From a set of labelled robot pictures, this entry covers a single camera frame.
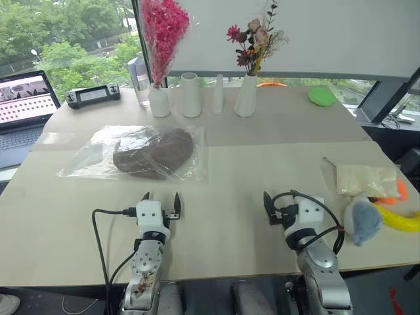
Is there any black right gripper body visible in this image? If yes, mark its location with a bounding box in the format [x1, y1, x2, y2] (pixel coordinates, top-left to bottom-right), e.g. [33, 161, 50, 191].
[268, 203, 299, 226]

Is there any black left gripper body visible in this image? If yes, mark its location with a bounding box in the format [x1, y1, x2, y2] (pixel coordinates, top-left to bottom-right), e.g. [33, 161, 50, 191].
[163, 209, 181, 228]

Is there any plastic bag with white contents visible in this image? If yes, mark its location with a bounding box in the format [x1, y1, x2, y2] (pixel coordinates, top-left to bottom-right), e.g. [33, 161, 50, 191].
[320, 156, 402, 198]

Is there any brown item in plastic bag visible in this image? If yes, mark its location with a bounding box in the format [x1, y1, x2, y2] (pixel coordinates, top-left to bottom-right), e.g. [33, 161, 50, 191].
[56, 124, 210, 184]

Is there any blue and white plush toy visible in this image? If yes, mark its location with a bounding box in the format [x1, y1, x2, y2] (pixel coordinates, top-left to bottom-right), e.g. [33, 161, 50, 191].
[343, 192, 384, 247]

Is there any short white vase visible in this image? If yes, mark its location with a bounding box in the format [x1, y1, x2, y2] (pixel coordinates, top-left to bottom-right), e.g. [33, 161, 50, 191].
[148, 85, 172, 118]

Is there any green round object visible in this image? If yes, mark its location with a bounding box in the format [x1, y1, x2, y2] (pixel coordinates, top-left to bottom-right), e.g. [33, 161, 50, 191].
[307, 86, 337, 108]

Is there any white ribbed vase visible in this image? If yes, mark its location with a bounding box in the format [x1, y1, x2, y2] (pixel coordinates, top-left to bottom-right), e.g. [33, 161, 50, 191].
[233, 73, 258, 118]

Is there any yellow toy banana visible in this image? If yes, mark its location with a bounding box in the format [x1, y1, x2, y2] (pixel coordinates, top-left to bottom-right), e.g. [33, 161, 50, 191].
[369, 201, 420, 234]

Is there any orange toy carrot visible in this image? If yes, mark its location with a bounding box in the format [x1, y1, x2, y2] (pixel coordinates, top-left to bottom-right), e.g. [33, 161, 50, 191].
[366, 178, 410, 206]

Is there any wide white cylinder vase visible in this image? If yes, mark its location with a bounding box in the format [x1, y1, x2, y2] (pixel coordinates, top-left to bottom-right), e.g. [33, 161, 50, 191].
[179, 72, 203, 119]

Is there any slim white vase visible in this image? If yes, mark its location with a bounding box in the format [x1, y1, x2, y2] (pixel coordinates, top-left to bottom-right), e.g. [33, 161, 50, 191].
[212, 73, 226, 116]

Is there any black controller with screen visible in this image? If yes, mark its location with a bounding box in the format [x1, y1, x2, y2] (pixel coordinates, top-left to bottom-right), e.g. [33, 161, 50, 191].
[65, 83, 121, 110]

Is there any white device on sill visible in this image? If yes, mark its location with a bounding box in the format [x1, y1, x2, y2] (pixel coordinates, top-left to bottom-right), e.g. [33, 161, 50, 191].
[382, 104, 417, 130]

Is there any red object on floor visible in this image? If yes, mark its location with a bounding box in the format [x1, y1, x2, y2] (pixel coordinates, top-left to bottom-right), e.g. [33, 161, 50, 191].
[389, 287, 404, 315]

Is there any open laptop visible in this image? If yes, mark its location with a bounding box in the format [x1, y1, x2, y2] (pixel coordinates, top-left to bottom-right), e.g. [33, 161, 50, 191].
[0, 70, 62, 170]

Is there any mixed dried flower bouquet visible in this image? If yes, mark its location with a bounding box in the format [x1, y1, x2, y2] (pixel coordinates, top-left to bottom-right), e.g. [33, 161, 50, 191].
[226, 0, 290, 77]

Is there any white roller blind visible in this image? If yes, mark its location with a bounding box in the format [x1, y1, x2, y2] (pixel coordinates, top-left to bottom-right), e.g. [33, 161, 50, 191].
[136, 0, 420, 80]

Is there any pink dried flower bouquet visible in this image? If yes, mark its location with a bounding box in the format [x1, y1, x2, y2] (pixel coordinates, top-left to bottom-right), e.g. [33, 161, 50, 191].
[138, 0, 192, 90]

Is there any white shoe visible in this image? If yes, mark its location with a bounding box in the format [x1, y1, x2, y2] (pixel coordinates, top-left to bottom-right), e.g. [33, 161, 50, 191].
[0, 293, 22, 315]

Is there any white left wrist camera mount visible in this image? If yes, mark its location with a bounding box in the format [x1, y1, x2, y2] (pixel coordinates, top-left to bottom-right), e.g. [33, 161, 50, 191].
[135, 199, 172, 243]

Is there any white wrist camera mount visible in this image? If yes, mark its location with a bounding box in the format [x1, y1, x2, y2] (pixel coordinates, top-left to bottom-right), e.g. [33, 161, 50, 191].
[283, 196, 326, 238]
[135, 199, 172, 243]

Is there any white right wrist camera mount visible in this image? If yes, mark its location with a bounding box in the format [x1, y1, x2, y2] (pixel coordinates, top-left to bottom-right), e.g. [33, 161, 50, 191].
[283, 196, 326, 238]

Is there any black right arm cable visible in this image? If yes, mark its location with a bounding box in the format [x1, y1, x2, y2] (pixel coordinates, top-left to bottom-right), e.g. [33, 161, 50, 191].
[272, 192, 346, 255]

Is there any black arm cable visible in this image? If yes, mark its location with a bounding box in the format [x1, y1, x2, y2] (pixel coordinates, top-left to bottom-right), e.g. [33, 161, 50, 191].
[272, 192, 346, 255]
[92, 207, 138, 315]

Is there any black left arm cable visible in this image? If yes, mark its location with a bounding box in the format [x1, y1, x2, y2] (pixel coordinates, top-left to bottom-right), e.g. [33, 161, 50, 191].
[92, 207, 138, 315]

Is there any black window frame post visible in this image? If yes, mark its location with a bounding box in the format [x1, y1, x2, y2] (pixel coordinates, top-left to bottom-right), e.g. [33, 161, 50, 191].
[355, 66, 420, 125]

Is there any thin white floor cable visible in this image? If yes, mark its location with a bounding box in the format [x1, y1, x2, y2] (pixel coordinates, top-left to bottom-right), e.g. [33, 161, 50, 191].
[62, 293, 96, 313]

